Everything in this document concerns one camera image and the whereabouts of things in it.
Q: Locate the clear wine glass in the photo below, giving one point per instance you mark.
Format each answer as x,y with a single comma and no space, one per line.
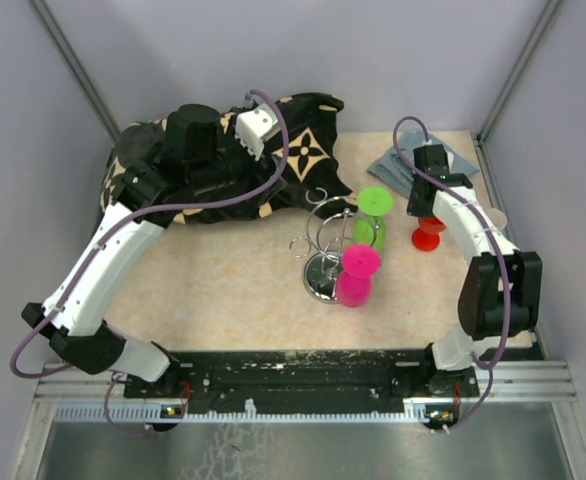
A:
497,217

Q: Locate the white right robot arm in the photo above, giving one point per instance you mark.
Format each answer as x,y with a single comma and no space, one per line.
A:
500,295

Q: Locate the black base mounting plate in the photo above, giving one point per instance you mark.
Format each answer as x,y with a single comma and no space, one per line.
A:
304,381

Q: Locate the folded light blue jeans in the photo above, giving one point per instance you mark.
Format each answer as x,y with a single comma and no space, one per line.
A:
394,173

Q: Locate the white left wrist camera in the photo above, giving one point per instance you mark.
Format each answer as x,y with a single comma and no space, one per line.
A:
255,127

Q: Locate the green wine glass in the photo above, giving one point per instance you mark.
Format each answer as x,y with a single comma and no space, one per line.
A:
373,204

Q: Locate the pink wine glass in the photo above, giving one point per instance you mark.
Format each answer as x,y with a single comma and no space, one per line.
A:
354,284

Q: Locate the red wine glass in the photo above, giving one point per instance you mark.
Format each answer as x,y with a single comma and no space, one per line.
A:
426,237

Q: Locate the left aluminium corner rail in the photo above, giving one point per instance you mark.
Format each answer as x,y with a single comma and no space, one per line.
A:
71,59

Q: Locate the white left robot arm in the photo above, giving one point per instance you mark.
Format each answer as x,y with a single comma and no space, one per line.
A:
155,170

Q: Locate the aluminium corner frame rail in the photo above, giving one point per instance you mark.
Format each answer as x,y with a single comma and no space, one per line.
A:
540,29

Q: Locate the chrome wine glass rack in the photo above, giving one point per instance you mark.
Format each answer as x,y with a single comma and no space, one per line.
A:
323,262

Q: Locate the grey slotted cable duct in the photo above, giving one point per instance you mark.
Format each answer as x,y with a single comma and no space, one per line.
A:
162,413

